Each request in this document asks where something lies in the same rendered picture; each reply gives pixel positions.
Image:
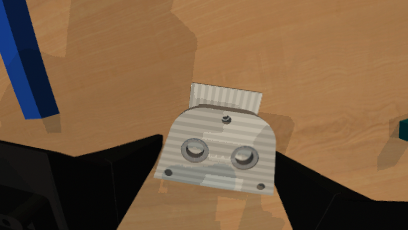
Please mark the blue rectangular bar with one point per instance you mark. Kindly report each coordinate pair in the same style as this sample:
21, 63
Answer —
23, 62

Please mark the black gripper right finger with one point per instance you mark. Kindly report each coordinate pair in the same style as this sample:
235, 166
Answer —
315, 202

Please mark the grey metal plate with two round holes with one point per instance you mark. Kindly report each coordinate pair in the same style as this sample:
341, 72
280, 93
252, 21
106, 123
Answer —
222, 138

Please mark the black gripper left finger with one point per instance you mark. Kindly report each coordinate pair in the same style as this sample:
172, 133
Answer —
89, 192

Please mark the dark teal rectangular block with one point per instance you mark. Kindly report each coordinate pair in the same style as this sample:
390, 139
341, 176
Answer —
403, 129

